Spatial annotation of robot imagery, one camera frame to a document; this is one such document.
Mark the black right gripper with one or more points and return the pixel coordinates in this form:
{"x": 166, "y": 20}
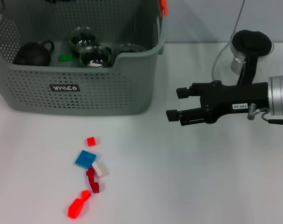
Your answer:
{"x": 232, "y": 98}

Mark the glass teacup black sleeve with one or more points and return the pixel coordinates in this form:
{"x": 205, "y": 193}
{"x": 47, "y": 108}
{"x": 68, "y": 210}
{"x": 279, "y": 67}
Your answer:
{"x": 94, "y": 58}
{"x": 83, "y": 38}
{"x": 132, "y": 48}

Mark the blue square brick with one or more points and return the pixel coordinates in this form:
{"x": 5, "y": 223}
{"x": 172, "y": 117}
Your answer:
{"x": 85, "y": 159}

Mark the dark red curved brick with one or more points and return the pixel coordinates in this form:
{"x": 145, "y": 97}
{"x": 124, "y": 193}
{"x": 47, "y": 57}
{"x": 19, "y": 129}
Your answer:
{"x": 92, "y": 183}

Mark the green brick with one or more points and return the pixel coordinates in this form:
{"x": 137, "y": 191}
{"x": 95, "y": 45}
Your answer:
{"x": 65, "y": 57}

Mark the large orange-red brick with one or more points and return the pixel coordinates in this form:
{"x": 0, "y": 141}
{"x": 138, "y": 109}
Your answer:
{"x": 74, "y": 208}

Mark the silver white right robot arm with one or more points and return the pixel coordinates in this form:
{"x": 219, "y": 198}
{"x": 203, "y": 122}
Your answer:
{"x": 280, "y": 95}

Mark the grey perforated storage bin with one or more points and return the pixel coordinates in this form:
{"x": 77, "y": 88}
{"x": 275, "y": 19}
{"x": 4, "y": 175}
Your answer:
{"x": 113, "y": 93}

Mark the orange bin clip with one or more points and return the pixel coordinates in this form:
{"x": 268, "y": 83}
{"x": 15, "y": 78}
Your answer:
{"x": 164, "y": 7}

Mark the silver metal connector plug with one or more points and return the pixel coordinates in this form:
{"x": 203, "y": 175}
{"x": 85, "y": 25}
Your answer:
{"x": 251, "y": 112}

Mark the glass teapot black lid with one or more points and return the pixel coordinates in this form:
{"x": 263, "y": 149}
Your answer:
{"x": 252, "y": 42}

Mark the small red square brick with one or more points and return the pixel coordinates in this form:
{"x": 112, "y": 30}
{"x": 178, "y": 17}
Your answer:
{"x": 91, "y": 142}

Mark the white small brick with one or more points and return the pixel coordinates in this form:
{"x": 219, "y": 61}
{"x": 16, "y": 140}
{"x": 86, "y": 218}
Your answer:
{"x": 99, "y": 169}

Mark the small orange-red brick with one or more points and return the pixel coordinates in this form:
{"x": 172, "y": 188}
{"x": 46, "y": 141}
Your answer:
{"x": 86, "y": 194}

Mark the dark clay teapot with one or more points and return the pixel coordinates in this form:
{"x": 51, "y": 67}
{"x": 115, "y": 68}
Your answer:
{"x": 30, "y": 54}

